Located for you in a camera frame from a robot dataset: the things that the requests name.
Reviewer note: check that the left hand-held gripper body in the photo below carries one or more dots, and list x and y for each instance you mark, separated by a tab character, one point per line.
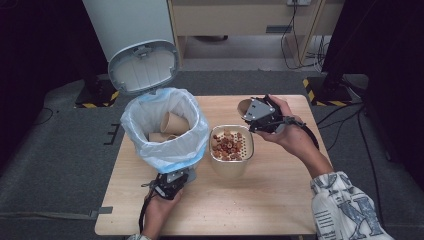
168	186

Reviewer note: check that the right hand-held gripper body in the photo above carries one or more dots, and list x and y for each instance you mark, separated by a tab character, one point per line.
261	115

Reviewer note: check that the brown paper cup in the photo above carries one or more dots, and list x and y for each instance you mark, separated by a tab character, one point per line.
243	106
160	137
175	124

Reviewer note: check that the translucent plastic bin liner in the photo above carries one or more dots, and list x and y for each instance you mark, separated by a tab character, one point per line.
166	151

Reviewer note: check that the beige container with perforated insert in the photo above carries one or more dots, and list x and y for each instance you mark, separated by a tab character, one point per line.
230	168

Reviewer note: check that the white grey pedal trash bin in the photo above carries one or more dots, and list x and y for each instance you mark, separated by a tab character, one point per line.
143	66

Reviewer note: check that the person's left hand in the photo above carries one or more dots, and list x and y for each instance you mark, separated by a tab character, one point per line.
160	211

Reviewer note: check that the person's right hand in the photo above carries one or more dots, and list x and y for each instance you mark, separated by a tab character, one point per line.
296	136

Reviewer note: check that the pile of reddish brown nuts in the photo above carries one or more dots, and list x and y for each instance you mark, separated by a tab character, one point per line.
228	146

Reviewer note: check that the striped stand base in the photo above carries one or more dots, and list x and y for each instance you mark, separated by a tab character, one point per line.
328	96
96	96

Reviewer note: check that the grey tape strip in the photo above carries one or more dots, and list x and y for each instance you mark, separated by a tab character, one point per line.
101	211

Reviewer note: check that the white power strip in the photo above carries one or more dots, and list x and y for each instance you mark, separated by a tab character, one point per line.
298	2

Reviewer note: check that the black curtain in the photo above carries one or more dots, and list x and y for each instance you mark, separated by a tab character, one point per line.
383	50
40	50

